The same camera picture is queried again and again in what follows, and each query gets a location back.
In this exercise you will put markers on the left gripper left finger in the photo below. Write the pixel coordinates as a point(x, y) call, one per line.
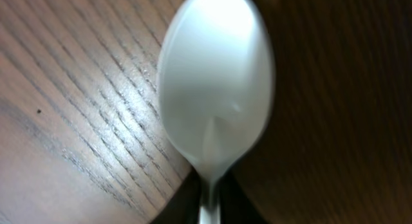
point(183, 207)

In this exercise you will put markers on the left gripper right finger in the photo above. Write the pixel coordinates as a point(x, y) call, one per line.
point(236, 208)

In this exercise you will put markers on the white spoon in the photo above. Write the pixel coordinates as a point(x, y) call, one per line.
point(216, 79)

